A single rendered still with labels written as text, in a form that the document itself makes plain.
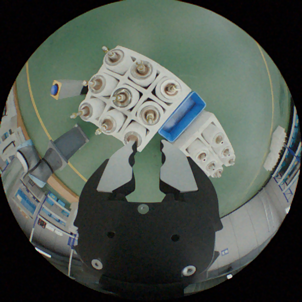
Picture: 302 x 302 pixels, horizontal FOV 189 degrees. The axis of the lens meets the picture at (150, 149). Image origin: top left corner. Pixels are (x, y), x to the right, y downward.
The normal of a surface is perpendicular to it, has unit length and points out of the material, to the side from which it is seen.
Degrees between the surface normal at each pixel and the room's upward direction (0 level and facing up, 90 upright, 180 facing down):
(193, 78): 0
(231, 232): 90
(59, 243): 90
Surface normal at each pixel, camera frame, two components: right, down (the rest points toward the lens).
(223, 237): -0.48, -0.74
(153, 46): -0.01, 0.53
